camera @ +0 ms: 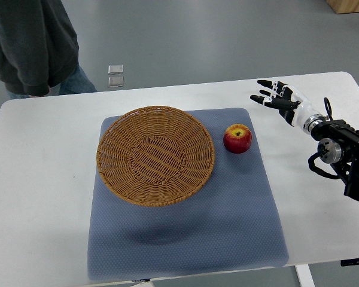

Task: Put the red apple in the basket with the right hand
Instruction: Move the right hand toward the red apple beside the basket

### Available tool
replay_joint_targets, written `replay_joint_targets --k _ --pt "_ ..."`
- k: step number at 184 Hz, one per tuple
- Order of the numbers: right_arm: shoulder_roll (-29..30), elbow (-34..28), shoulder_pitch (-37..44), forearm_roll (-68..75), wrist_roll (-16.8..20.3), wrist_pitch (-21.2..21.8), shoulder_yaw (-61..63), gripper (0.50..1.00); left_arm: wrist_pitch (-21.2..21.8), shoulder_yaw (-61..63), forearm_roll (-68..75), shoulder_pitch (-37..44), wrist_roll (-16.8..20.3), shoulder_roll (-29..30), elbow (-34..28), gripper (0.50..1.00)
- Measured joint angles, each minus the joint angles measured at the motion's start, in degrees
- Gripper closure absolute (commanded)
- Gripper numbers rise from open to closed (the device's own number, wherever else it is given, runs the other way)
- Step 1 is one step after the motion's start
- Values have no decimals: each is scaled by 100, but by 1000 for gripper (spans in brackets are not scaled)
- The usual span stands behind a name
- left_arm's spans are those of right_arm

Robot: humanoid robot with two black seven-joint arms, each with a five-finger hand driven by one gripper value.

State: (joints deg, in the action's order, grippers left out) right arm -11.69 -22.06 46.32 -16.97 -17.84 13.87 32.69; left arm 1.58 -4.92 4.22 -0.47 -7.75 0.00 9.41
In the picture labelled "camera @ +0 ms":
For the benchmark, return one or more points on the red yellow apple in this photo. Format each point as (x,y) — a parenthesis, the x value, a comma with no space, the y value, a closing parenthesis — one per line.
(237,138)

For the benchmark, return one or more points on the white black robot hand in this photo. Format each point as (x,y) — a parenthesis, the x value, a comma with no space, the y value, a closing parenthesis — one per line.
(293,106)

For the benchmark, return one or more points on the upper metal floor plate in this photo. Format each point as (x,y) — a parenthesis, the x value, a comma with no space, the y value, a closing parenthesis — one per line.
(115,69)

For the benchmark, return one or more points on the brown wicker basket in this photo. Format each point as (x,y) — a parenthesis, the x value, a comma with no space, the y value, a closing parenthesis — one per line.
(155,156)

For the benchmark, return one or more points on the metal floor plate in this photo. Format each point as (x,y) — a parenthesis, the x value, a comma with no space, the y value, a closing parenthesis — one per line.
(115,69)
(114,82)

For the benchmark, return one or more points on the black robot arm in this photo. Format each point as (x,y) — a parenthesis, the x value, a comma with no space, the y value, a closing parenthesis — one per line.
(337,155)

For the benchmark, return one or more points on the lower metal floor plate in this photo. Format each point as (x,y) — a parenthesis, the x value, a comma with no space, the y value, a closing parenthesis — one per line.
(114,82)

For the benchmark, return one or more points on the person in dark hoodie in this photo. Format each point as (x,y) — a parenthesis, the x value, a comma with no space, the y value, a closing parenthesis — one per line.
(39,51)

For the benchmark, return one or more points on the white table leg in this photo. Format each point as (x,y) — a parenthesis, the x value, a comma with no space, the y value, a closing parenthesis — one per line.
(304,275)

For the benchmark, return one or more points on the blue grey mat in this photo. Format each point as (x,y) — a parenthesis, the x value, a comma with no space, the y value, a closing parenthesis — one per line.
(232,223)

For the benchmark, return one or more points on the wooden box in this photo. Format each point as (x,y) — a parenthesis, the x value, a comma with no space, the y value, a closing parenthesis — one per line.
(344,6)

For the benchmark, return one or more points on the black table control panel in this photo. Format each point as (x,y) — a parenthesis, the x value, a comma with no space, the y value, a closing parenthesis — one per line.
(349,262)

